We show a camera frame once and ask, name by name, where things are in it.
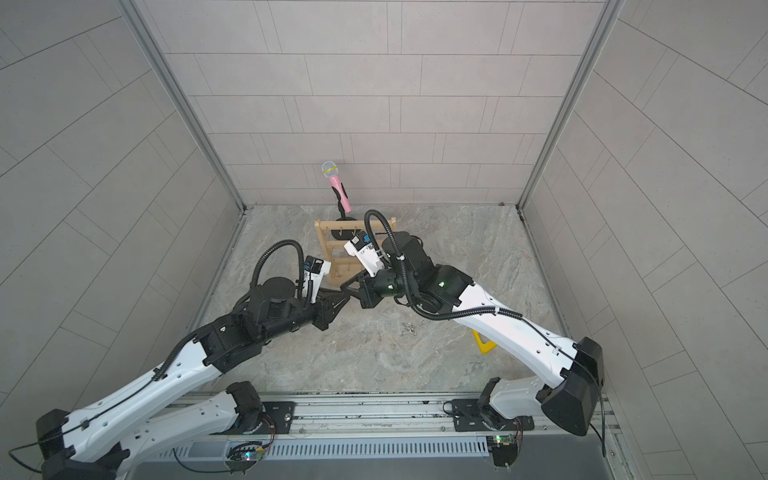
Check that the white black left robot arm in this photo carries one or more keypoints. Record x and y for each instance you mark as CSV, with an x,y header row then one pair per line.
x,y
118,432

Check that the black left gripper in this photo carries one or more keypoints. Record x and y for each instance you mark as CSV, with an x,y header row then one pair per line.
x,y
325,303

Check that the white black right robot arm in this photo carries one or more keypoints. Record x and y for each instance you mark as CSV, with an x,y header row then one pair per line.
x,y
569,374

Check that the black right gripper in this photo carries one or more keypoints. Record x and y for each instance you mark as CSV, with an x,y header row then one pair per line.
x,y
370,291

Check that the aluminium corner frame post right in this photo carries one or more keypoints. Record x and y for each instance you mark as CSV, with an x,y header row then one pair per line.
x,y
605,22

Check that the yellow plastic triangle piece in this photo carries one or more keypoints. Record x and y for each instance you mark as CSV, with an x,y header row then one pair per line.
x,y
484,345

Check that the aluminium corner frame post left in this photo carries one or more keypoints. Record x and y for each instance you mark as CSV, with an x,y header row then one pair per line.
x,y
139,29

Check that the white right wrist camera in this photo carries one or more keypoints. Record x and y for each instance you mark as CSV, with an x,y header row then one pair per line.
x,y
360,246

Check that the wooden jewelry display stand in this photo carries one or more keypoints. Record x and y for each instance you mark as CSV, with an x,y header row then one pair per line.
x,y
343,266

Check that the aluminium corner frame post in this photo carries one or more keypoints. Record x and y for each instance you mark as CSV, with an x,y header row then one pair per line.
x,y
139,29
605,22

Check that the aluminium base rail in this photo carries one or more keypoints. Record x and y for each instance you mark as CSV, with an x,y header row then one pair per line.
x,y
384,426

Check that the pink toy microphone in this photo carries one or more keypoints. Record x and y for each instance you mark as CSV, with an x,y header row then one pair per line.
x,y
331,173

